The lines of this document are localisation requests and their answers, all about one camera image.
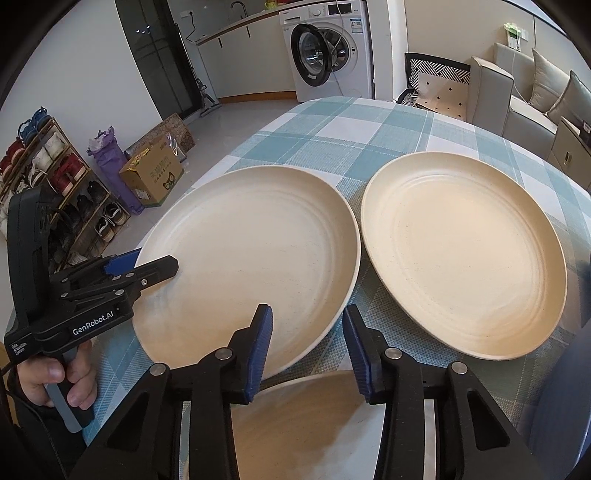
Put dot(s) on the wooden shoe rack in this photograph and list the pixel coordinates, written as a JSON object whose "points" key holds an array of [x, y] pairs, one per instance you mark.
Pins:
{"points": [[87, 177]]}

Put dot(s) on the dark glass door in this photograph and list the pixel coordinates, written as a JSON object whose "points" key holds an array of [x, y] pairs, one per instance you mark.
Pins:
{"points": [[152, 55]]}

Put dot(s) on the beige nightstand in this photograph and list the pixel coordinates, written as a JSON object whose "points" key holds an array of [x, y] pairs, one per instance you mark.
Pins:
{"points": [[568, 152]]}

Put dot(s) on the yellow print cardboard box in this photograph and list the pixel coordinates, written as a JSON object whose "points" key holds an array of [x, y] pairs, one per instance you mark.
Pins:
{"points": [[152, 180]]}

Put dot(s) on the brown patterned box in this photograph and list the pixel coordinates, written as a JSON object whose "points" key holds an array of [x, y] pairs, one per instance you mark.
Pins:
{"points": [[178, 127]]}

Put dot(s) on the person's left forearm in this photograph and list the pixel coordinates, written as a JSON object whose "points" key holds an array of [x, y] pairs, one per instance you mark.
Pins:
{"points": [[41, 452]]}

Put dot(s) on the white washing machine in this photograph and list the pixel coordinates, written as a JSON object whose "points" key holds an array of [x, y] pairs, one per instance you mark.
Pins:
{"points": [[351, 55]]}

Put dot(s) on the cream round plate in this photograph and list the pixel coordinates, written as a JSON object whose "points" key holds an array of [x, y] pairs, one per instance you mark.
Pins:
{"points": [[240, 249], [304, 424], [461, 258]]}

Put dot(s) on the person's left hand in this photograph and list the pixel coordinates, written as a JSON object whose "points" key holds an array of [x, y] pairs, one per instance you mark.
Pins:
{"points": [[41, 371]]}

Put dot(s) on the beige sofa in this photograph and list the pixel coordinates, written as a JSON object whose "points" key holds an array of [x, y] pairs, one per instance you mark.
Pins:
{"points": [[491, 87]]}

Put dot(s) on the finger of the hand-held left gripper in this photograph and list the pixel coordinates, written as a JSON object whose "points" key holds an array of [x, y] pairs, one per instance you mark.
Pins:
{"points": [[159, 270], [121, 264]]}

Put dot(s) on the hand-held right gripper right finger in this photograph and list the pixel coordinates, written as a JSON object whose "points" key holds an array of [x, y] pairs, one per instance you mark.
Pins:
{"points": [[360, 355]]}

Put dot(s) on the teal white plaid tablecloth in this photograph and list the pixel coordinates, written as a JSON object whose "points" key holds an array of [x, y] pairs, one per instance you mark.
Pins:
{"points": [[369, 134]]}

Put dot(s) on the white kitchen counter cabinet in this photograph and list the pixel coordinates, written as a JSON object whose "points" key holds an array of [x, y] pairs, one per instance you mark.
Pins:
{"points": [[258, 64]]}

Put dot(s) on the shoe rack with shoes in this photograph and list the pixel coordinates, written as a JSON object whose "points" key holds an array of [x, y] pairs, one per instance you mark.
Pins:
{"points": [[69, 170]]}

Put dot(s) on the black white patterned rug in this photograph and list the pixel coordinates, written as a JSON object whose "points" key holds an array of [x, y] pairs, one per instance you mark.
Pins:
{"points": [[438, 94]]}

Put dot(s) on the purple bag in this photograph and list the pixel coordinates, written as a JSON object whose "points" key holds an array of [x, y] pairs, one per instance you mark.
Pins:
{"points": [[113, 170]]}

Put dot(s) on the white green wall device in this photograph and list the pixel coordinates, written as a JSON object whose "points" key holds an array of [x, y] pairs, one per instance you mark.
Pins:
{"points": [[512, 37]]}

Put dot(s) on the kitchen faucet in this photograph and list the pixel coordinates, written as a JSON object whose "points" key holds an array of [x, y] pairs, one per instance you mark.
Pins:
{"points": [[245, 13]]}

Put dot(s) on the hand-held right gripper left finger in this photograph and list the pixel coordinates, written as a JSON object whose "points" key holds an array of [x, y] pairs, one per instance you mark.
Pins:
{"points": [[258, 350]]}

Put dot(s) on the grey sofa cushion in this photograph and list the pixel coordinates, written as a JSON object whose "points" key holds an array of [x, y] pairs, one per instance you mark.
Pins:
{"points": [[547, 78], [575, 99]]}

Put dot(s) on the black organiser box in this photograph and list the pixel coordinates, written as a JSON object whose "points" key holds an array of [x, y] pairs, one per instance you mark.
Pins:
{"points": [[584, 136]]}

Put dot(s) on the floor mop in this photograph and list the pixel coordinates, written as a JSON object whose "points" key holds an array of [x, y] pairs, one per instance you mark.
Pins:
{"points": [[208, 110]]}

